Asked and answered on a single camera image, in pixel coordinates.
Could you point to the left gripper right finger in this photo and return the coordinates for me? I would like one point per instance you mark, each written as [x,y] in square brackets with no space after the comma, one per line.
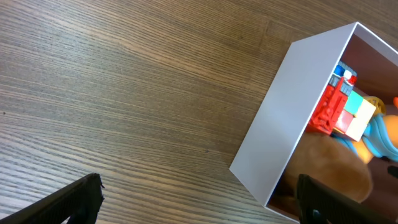
[320,204]

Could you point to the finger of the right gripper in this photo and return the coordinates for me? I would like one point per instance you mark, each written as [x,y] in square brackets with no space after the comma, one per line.
[393,171]

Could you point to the red toy car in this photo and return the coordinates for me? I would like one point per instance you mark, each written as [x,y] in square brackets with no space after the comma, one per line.
[333,100]

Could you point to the yellow round toy wheel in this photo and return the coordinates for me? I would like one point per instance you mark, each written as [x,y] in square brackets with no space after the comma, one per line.
[378,103]

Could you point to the pink white open box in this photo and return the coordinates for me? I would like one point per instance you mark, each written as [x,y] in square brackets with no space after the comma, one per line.
[290,102]

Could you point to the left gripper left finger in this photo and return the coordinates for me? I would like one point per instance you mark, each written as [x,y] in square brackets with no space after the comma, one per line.
[77,203]

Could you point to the brown plush toy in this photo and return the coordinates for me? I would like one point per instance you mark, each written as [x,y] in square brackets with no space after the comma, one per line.
[326,160]

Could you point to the multicolour puzzle cube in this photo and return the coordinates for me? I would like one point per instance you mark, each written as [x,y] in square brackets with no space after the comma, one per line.
[354,118]

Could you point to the orange blue duck toy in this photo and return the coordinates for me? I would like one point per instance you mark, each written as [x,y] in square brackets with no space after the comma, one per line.
[378,140]

